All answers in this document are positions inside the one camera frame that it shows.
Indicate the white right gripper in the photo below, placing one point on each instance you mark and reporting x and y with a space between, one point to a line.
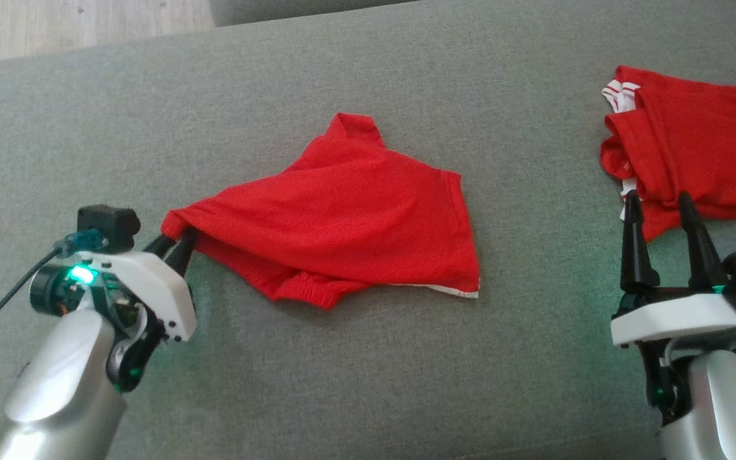
681 316

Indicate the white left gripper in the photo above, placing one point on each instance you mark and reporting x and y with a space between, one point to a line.
151 287

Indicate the red jersey with white sleeves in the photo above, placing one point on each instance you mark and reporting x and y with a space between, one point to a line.
700 147

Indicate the plain red shirt white hem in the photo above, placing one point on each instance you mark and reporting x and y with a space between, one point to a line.
355 217

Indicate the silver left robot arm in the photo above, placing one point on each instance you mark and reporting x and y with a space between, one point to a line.
61 396

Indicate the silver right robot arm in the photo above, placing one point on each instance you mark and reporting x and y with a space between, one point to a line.
719 409

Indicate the grey sofa seat cushion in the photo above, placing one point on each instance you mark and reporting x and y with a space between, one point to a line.
291 9

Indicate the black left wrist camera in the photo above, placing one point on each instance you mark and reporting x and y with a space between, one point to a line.
109 223

